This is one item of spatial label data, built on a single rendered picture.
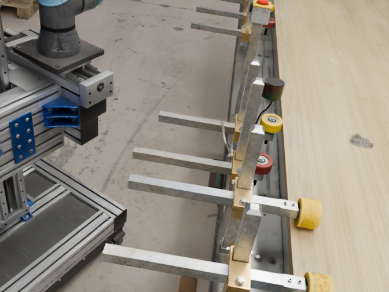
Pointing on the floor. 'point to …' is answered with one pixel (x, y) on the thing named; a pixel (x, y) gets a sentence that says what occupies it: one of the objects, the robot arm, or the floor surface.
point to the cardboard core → (187, 284)
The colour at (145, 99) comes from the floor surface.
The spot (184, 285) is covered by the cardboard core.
